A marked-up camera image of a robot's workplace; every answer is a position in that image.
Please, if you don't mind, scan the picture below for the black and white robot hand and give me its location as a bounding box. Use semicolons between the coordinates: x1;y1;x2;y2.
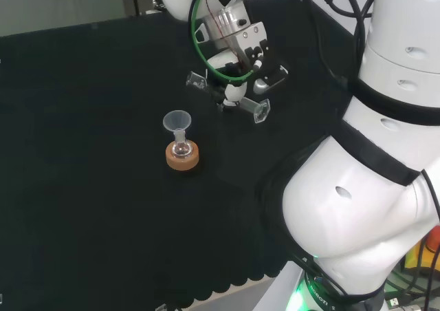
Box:
205;21;289;113

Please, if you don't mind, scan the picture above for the clear graduated cylinder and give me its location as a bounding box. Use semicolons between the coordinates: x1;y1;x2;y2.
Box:
185;71;272;125

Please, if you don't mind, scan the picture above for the clear plastic funnel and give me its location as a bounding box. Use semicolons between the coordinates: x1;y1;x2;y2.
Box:
162;110;194;140

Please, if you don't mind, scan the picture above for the round-bottom glass flask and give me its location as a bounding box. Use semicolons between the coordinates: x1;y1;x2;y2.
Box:
171;131;193;160

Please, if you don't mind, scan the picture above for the black scalloped cloth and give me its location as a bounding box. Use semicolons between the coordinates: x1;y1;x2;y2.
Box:
0;0;360;311

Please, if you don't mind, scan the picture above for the yellow stop button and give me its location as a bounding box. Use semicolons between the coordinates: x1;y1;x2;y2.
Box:
403;237;440;281

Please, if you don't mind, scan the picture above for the green cable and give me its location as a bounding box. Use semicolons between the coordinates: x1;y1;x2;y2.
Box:
190;0;259;83

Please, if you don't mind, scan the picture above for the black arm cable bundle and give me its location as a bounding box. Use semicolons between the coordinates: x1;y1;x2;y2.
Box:
294;0;376;88

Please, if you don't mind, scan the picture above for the cork ring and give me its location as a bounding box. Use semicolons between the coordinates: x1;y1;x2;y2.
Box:
165;142;201;170

